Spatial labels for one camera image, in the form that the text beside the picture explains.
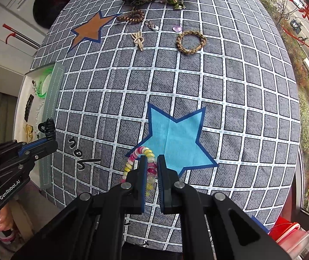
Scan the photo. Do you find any green plastic bangle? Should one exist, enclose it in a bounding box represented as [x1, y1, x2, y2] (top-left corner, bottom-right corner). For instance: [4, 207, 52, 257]
[37, 68, 55, 98]

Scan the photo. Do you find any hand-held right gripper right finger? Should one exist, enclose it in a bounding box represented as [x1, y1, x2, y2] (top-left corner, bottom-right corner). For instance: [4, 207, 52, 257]
[157, 154, 292, 260]

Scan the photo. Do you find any dark green bow clip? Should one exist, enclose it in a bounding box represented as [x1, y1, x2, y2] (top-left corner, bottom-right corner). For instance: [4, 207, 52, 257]
[166, 0, 186, 10]

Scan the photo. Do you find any white tray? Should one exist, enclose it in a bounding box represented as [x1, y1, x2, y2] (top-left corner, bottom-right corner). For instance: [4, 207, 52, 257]
[16, 64, 56, 189]

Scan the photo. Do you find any brown braided bracelet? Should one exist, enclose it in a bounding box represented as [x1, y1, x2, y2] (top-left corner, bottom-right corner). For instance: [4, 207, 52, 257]
[176, 30, 207, 54]

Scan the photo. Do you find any colourful bead bracelet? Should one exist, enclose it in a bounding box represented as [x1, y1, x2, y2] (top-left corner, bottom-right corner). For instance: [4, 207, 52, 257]
[121, 146, 158, 197]

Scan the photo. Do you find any black barrette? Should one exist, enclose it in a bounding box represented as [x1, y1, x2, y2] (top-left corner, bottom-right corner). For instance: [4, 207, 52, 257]
[24, 94, 35, 121]

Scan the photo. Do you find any brown spiral hair tie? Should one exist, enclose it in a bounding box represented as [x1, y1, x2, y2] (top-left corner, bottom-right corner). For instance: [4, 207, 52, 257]
[117, 9, 146, 24]

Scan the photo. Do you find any beige bow hair clip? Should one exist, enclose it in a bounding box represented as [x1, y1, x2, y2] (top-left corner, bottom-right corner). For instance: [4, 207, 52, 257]
[131, 32, 146, 52]

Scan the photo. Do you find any gold yellow hair clip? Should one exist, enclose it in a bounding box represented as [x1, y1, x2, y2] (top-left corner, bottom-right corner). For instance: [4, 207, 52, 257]
[23, 124, 36, 141]

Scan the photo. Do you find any pink plastic container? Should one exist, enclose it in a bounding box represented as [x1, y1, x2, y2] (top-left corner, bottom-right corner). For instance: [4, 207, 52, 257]
[268, 221, 309, 260]

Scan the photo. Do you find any black claw clip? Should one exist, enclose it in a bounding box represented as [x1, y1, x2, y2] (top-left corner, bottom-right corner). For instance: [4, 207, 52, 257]
[38, 118, 56, 141]

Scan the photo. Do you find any small silver charm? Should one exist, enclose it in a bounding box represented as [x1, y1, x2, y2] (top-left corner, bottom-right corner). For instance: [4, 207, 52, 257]
[144, 20, 159, 31]

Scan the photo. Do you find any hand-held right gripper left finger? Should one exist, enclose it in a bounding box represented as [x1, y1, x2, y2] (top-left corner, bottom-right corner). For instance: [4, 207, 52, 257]
[11, 154, 150, 260]

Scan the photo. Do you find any white cabinet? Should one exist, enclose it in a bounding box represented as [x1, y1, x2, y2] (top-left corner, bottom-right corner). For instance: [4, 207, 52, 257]
[0, 57, 32, 98]

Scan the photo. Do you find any red handled mop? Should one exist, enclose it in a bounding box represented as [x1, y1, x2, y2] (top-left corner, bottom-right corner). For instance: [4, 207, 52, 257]
[2, 24, 40, 50]

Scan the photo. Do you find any grey checked star tablecloth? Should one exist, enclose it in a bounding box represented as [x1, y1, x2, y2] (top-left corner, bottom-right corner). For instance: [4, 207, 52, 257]
[30, 0, 301, 253]

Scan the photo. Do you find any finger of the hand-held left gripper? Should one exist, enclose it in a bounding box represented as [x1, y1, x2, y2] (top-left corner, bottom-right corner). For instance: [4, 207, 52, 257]
[19, 137, 50, 154]
[22, 140, 59, 164]

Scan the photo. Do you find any clear bead bracelet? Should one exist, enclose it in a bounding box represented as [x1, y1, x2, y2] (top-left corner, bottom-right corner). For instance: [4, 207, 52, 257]
[34, 101, 46, 130]

